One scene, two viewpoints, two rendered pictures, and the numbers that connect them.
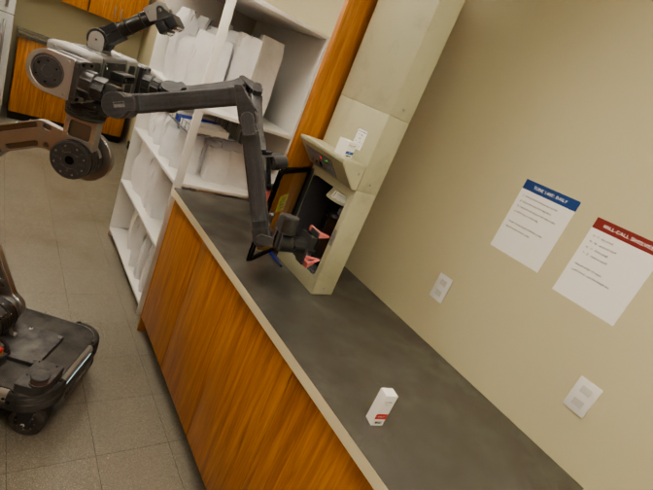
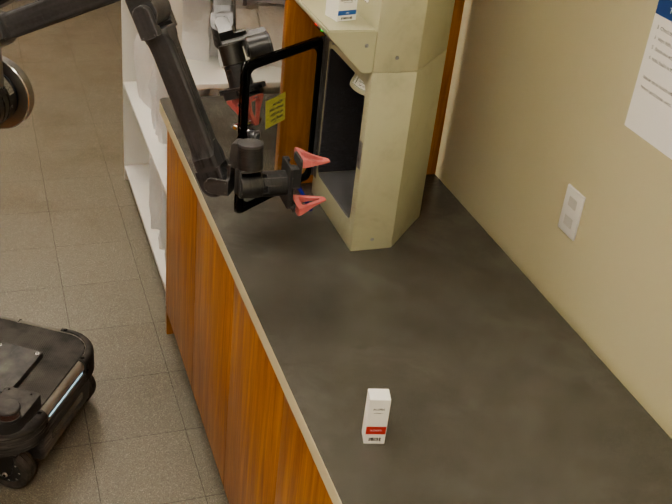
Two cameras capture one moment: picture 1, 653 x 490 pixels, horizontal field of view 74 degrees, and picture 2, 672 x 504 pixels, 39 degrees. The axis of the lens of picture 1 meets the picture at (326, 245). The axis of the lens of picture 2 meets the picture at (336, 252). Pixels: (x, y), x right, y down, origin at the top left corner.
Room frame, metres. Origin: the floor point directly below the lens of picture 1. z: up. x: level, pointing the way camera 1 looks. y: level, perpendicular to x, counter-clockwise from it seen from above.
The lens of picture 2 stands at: (-0.29, -0.68, 2.17)
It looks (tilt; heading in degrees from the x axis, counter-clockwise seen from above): 31 degrees down; 20
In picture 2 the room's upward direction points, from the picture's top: 7 degrees clockwise
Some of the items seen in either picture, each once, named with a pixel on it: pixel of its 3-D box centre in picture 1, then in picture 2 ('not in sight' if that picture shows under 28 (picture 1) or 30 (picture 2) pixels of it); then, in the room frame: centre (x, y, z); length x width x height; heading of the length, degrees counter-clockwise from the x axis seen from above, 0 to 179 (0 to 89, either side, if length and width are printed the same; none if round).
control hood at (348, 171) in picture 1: (327, 160); (327, 28); (1.72, 0.13, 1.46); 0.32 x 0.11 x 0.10; 42
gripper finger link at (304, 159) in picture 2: (317, 238); (308, 167); (1.46, 0.04, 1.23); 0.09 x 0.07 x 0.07; 132
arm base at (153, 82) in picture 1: (150, 85); not in sight; (1.77, 0.91, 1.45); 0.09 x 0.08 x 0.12; 10
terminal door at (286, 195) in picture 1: (279, 212); (278, 125); (1.71, 0.23, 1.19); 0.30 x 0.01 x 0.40; 167
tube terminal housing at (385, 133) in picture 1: (348, 199); (392, 80); (1.84, -0.01, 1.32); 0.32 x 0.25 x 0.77; 42
